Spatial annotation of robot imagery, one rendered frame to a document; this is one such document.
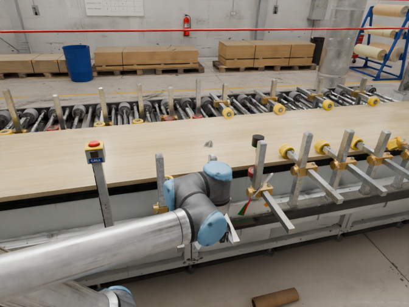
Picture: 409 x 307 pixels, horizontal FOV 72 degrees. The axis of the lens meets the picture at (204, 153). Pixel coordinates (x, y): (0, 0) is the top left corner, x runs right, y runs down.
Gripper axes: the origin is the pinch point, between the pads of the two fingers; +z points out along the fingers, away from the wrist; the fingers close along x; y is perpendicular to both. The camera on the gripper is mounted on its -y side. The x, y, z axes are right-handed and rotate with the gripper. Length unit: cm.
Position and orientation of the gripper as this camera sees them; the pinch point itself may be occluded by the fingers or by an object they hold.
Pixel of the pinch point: (212, 245)
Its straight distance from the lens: 112.0
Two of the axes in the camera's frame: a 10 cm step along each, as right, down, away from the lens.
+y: 2.0, 4.9, -8.5
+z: -0.2, 8.7, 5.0
